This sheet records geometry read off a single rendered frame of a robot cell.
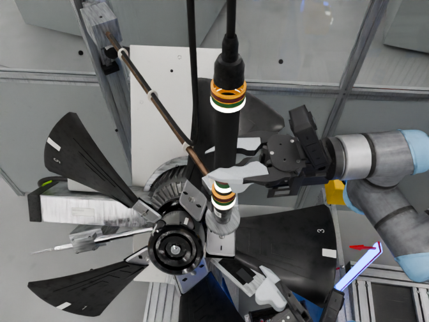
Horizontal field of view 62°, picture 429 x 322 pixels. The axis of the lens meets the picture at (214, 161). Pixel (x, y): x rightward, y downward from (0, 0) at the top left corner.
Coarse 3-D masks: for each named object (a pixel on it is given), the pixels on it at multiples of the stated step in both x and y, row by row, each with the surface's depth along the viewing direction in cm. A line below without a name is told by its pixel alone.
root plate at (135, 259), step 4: (140, 252) 78; (144, 252) 79; (132, 256) 79; (136, 256) 79; (144, 256) 81; (128, 260) 79; (132, 260) 80; (136, 260) 81; (140, 260) 82; (144, 260) 83; (144, 264) 85
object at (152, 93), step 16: (192, 0) 41; (192, 16) 43; (192, 32) 45; (192, 48) 47; (192, 64) 49; (144, 80) 81; (192, 80) 52; (192, 96) 55; (176, 128) 72; (192, 144) 66
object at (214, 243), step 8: (208, 232) 80; (208, 240) 78; (216, 240) 79; (224, 240) 79; (232, 240) 79; (208, 248) 77; (216, 248) 77; (224, 248) 78; (232, 248) 78; (232, 256) 77
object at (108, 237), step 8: (120, 232) 89; (128, 232) 88; (136, 232) 88; (144, 232) 88; (96, 240) 89; (104, 240) 89; (112, 240) 89; (56, 248) 91; (64, 248) 90; (72, 248) 90
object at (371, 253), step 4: (376, 244) 79; (368, 252) 83; (372, 252) 81; (376, 252) 79; (364, 256) 85; (368, 256) 83; (372, 256) 80; (360, 260) 87; (364, 260) 85; (368, 260) 82; (356, 264) 90; (360, 264) 87; (364, 264) 85; (352, 268) 92; (356, 268) 90; (360, 268) 87; (348, 272) 95; (352, 272) 92; (356, 272) 90; (348, 276) 95; (352, 276) 92; (340, 280) 101; (344, 280) 98; (348, 280) 95; (336, 284) 104; (340, 284) 101; (344, 284) 98; (336, 288) 104; (340, 288) 101
